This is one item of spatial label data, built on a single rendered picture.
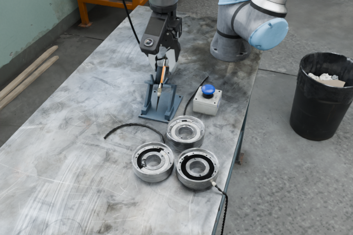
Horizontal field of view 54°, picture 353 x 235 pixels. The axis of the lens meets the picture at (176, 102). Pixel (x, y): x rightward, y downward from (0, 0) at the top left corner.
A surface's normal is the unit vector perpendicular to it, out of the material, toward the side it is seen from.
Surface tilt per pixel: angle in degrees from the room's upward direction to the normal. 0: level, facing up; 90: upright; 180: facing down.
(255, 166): 0
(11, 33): 90
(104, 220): 0
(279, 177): 0
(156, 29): 28
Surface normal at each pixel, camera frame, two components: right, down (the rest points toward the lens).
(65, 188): 0.00, -0.76
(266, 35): 0.43, 0.68
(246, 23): -0.85, 0.00
